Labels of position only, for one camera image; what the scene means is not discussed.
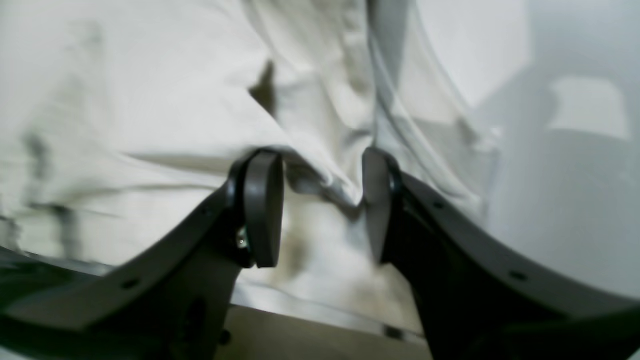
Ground light grey T-shirt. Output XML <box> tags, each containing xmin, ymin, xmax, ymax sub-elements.
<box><xmin>1</xmin><ymin>0</ymin><xmax>498</xmax><ymax>334</ymax></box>

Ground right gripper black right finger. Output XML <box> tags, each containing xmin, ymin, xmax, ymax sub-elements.
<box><xmin>362</xmin><ymin>147</ymin><xmax>640</xmax><ymax>360</ymax></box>

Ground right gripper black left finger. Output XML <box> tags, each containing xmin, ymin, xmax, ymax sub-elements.
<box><xmin>1</xmin><ymin>149</ymin><xmax>284</xmax><ymax>360</ymax></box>

